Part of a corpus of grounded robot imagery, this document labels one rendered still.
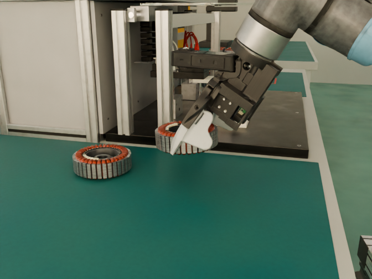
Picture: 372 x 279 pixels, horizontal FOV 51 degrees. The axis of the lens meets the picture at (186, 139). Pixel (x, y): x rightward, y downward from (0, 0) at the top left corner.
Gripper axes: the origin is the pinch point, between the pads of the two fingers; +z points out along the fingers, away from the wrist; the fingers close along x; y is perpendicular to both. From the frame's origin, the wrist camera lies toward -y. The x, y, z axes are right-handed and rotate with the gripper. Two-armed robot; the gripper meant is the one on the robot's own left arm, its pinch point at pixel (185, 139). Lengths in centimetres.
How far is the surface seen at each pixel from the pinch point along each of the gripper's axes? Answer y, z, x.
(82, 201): -6.0, 12.4, -15.5
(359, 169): 67, 57, 218
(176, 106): -14.3, 11.1, 31.5
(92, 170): -10.1, 12.3, -8.4
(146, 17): -26.9, -8.3, 19.1
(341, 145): 53, 65, 268
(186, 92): -20, 16, 53
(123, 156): -8.0, 9.4, -3.0
